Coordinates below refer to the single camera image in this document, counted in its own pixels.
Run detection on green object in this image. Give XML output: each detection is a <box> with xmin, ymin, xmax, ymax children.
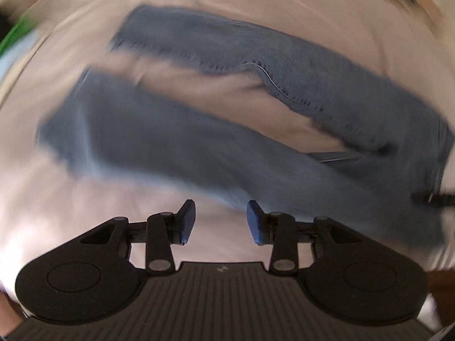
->
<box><xmin>0</xmin><ymin>16</ymin><xmax>38</xmax><ymax>59</ymax></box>

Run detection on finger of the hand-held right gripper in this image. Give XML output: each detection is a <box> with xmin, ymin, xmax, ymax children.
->
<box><xmin>411</xmin><ymin>191</ymin><xmax>455</xmax><ymax>208</ymax></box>

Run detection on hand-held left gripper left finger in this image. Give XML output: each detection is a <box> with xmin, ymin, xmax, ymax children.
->
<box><xmin>80</xmin><ymin>199</ymin><xmax>197</xmax><ymax>277</ymax></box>

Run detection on white bed duvet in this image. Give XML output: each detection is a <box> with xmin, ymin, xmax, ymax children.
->
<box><xmin>0</xmin><ymin>0</ymin><xmax>455</xmax><ymax>331</ymax></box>

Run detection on blue denim jeans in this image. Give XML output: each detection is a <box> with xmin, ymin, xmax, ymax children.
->
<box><xmin>36</xmin><ymin>3</ymin><xmax>455</xmax><ymax>253</ymax></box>

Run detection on light blue cloth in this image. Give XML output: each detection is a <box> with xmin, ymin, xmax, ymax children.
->
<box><xmin>0</xmin><ymin>30</ymin><xmax>41</xmax><ymax>86</ymax></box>

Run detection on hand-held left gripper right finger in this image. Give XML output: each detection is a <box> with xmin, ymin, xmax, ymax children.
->
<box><xmin>247</xmin><ymin>199</ymin><xmax>364</xmax><ymax>277</ymax></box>

